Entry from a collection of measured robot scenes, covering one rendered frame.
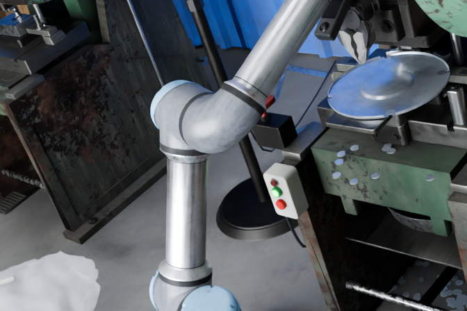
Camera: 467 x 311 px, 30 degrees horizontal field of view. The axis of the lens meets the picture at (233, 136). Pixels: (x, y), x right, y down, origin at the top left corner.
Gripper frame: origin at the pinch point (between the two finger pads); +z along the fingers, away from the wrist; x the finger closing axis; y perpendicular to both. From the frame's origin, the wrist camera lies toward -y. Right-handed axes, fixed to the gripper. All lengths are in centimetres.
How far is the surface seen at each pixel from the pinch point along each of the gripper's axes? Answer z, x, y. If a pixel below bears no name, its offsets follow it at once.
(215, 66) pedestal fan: 29, 86, 32
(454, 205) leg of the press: 28.7, -23.0, -9.5
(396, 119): 17.0, -4.0, 2.5
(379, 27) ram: -3.5, -0.7, 9.0
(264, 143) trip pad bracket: 24.8, 33.2, -5.6
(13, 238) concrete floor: 89, 182, -18
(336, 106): 11.4, 7.6, -3.2
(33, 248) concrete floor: 89, 167, -19
